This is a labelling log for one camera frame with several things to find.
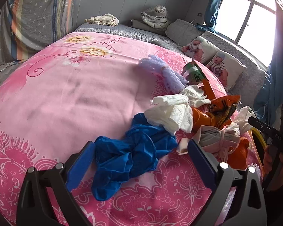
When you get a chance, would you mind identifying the left blue curtain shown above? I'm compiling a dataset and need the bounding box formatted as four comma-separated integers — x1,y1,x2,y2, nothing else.
196,0,222,33

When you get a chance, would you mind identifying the right baby print pillow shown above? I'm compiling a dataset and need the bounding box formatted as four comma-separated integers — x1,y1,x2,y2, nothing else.
206,50,246,92

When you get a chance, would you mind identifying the orange snack wrapper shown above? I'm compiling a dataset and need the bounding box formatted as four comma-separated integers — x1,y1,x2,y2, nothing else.
192,79,241,133

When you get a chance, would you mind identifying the green snack wrapper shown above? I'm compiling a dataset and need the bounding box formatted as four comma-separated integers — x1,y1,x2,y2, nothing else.
181,60,206,85

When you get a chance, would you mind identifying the grey flat cushion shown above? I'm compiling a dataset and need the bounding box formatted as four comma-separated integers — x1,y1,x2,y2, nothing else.
128,19,166,36

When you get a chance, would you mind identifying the person's right hand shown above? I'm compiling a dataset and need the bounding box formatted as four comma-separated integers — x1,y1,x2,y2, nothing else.
263,145,283,192

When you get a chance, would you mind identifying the right blue curtain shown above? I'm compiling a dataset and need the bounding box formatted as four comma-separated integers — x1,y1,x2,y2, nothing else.
253,5,283,125

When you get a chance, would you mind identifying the yellow rimmed trash bin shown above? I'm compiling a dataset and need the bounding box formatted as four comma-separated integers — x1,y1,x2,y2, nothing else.
251,128,267,150

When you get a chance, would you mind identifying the white napkin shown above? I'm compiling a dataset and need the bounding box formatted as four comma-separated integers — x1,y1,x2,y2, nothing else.
234,106,257,134

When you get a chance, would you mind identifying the beige crumpled cloth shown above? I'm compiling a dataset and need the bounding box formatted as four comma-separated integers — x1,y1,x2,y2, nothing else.
85,13,119,27

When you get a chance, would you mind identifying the grey beige cloth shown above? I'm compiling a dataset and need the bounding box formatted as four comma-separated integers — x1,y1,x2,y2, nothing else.
175,122,241,160

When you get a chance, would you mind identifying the white tissue paper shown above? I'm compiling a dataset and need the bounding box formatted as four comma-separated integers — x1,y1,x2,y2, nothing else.
144,94,193,135

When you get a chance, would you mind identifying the blue curtain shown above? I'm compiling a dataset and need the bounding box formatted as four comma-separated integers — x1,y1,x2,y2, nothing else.
253,5,283,125
196,0,222,33

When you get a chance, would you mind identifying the window with grey frame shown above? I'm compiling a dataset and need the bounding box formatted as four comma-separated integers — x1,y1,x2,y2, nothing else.
215,0,276,70

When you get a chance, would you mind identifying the pink floral bed sheet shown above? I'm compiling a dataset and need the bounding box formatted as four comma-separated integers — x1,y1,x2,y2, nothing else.
0,31,260,226

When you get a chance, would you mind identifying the left baby print pillow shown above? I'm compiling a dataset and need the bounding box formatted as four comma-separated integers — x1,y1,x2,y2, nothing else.
181,36,219,64

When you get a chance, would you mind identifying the baby print pillow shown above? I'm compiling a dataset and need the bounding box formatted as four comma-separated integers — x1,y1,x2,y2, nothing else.
206,50,246,92
181,36,219,64

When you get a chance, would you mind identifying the purple foam net sleeve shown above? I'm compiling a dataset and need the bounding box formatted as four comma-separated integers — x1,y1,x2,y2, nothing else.
138,55,188,94

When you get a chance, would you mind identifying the white tiger plush toy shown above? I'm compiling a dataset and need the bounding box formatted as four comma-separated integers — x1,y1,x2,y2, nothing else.
141,5,170,31

